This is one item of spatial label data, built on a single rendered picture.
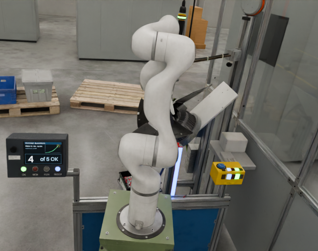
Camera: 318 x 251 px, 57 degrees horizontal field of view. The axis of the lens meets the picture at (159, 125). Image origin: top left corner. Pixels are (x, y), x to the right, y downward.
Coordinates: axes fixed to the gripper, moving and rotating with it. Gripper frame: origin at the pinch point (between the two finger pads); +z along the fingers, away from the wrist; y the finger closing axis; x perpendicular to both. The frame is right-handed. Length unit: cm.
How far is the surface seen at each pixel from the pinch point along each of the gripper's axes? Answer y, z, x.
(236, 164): -11.0, 31.6, -31.3
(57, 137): -15, -14, 55
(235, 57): 54, -7, -59
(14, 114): 255, 74, 187
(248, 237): 3, 117, -42
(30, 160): -20, -8, 69
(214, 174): -14.2, 32.0, -17.2
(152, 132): 25.2, 19.5, 10.0
